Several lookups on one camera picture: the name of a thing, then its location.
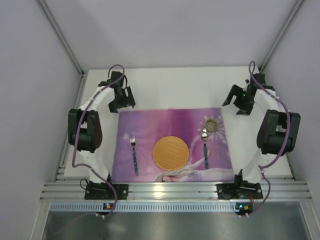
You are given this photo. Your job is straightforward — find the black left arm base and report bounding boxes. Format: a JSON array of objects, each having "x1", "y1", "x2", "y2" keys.
[{"x1": 80, "y1": 175, "x2": 129, "y2": 200}]

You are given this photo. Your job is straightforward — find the aluminium frame post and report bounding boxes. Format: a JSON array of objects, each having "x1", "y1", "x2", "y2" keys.
[
  {"x1": 258, "y1": 0, "x2": 306, "y2": 72},
  {"x1": 35, "y1": 0, "x2": 85, "y2": 76}
]

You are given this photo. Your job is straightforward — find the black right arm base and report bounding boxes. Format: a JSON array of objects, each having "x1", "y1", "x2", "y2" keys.
[{"x1": 216, "y1": 169, "x2": 263, "y2": 200}]

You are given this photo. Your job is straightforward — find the round wooden plate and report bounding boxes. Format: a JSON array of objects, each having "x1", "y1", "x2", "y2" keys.
[{"x1": 152, "y1": 136, "x2": 189, "y2": 171}]

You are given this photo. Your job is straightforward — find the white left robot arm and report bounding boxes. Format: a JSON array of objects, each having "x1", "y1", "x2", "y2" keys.
[{"x1": 67, "y1": 70, "x2": 136, "y2": 184}]

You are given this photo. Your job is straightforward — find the spoon with teal handle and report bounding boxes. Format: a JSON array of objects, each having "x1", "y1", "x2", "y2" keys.
[{"x1": 200, "y1": 128, "x2": 209, "y2": 170}]

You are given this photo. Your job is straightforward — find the white slotted cable duct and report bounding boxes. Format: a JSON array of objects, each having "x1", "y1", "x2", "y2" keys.
[{"x1": 50, "y1": 201, "x2": 252, "y2": 213}]

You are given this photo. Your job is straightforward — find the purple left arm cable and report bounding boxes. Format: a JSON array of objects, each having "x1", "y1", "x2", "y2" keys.
[{"x1": 71, "y1": 64, "x2": 126, "y2": 218}]

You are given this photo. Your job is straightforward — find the small grey cup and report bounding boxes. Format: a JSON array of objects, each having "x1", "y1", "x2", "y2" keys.
[{"x1": 204, "y1": 118, "x2": 219, "y2": 133}]

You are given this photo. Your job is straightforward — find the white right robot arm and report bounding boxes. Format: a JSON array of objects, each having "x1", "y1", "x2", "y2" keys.
[{"x1": 222, "y1": 73, "x2": 301, "y2": 184}]

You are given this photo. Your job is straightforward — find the left aluminium frame post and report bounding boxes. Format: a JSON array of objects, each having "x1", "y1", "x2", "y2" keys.
[{"x1": 35, "y1": 0, "x2": 85, "y2": 76}]

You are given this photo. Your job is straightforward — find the aluminium mounting rail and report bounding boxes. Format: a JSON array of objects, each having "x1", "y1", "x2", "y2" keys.
[{"x1": 40, "y1": 178, "x2": 312, "y2": 202}]

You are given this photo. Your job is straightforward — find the right aluminium frame post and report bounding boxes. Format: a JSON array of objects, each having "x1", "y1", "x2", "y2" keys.
[{"x1": 258, "y1": 0, "x2": 306, "y2": 72}]

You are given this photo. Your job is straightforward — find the purple Frozen placemat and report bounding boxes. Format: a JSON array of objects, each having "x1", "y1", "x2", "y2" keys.
[{"x1": 111, "y1": 108, "x2": 234, "y2": 183}]

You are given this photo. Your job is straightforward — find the fork with teal handle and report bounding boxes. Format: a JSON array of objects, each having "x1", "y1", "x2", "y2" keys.
[{"x1": 129, "y1": 135, "x2": 139, "y2": 176}]

